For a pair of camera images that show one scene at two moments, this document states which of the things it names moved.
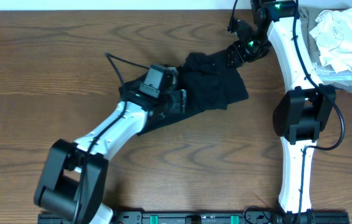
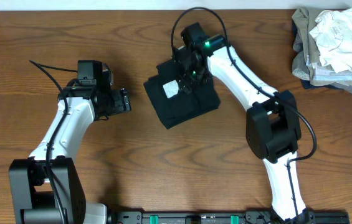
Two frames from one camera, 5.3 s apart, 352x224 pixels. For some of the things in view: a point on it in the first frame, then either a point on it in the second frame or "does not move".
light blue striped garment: x=329 y=76 does not move
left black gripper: x=179 y=97 to x=122 y=101
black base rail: x=211 y=217 does not move
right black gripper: x=238 y=55 to x=185 y=84
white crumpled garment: x=344 y=38 does not move
